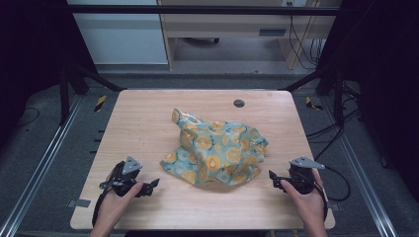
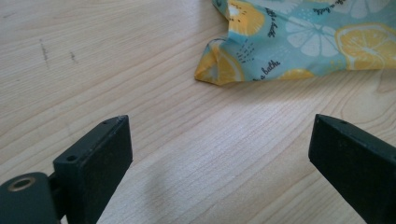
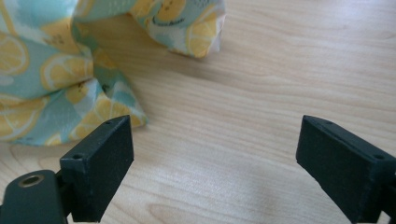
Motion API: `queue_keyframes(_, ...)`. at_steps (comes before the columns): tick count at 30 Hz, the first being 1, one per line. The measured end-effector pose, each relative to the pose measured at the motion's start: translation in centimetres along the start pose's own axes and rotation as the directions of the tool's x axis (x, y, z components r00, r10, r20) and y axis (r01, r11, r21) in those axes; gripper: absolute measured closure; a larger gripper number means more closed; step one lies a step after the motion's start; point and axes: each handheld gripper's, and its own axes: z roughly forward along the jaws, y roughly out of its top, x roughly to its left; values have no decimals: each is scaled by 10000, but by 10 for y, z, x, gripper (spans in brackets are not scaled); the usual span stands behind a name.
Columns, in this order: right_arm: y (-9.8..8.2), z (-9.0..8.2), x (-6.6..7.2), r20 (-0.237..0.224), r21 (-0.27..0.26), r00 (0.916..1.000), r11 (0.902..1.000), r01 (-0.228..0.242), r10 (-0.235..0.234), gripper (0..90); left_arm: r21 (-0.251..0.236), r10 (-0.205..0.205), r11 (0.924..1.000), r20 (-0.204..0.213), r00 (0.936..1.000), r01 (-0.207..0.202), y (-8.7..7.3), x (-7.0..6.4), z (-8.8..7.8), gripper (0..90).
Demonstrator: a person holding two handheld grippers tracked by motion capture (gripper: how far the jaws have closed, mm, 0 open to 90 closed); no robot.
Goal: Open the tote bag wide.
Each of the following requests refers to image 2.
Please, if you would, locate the lemon print teal cloth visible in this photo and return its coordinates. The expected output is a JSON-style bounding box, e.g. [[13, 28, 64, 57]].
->
[[194, 0, 396, 87]]

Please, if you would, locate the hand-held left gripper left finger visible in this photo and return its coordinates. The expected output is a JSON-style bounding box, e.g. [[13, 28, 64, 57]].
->
[[52, 114, 134, 224]]

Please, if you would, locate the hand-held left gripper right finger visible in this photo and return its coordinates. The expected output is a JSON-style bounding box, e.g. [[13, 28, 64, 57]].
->
[[308, 113, 396, 224]]

